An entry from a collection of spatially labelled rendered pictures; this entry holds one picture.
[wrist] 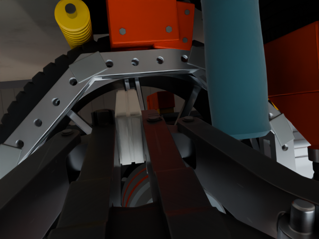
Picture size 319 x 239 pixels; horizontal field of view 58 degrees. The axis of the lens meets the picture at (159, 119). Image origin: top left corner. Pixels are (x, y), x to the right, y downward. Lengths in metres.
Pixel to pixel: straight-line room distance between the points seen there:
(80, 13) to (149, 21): 0.12
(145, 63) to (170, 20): 0.09
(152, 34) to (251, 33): 0.17
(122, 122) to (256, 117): 0.29
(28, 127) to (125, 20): 0.24
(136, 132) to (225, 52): 0.28
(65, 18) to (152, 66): 0.17
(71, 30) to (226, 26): 0.26
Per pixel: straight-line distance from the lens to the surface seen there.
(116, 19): 0.52
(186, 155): 0.15
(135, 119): 0.16
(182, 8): 0.55
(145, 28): 0.52
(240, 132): 0.42
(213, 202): 0.40
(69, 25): 0.53
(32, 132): 0.52
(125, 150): 0.16
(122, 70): 0.51
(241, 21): 0.44
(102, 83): 0.59
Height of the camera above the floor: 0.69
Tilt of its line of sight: 2 degrees up
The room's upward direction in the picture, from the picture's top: 174 degrees clockwise
